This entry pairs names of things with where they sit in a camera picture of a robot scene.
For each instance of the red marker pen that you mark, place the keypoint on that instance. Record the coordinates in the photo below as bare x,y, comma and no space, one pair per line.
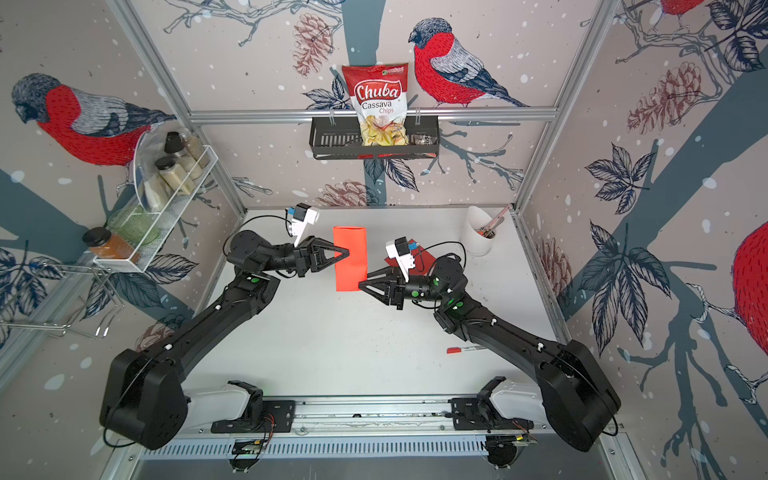
471,348

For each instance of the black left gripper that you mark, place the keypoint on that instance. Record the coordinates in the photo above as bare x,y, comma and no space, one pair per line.
303,258

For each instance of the beige spice bottle front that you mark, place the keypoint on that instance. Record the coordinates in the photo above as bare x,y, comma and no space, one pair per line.
175,176

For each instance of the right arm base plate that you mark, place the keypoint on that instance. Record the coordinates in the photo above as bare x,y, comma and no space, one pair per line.
471,414

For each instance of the white pen cup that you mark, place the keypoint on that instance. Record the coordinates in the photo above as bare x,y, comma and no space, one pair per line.
475,243

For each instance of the orange spice jar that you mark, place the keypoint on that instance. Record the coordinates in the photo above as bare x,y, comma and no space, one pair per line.
105,244

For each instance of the chrome wire rack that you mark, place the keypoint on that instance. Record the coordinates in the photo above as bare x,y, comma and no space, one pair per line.
58,300

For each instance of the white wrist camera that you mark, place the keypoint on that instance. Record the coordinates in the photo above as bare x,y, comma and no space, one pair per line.
400,251
299,217

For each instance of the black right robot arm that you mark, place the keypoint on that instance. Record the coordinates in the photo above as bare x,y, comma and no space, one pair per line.
577,398

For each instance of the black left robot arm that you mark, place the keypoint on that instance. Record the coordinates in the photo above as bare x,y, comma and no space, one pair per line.
144,400

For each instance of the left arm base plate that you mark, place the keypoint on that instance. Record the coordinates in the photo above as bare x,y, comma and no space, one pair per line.
270,416

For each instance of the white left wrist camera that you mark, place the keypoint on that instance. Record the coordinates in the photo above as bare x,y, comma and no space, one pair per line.
299,217

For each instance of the black wire basket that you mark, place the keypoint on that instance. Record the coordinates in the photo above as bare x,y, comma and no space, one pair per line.
346,138

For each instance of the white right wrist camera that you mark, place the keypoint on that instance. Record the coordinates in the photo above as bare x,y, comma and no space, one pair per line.
400,251

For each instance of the white wire shelf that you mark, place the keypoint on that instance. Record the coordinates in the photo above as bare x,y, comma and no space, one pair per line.
155,196

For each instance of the beige spice bottle rear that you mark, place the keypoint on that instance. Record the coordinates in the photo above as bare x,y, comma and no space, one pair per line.
185,143

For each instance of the Chuba cassava chips bag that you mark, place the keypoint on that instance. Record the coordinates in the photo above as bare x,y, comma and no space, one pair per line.
378,95

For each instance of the beige spice bottle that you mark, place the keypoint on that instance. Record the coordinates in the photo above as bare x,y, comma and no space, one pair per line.
185,143
175,176

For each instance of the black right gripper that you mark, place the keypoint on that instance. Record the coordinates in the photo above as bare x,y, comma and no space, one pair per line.
396,289

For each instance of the green lidded jar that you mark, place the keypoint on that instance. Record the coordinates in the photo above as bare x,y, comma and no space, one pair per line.
135,225

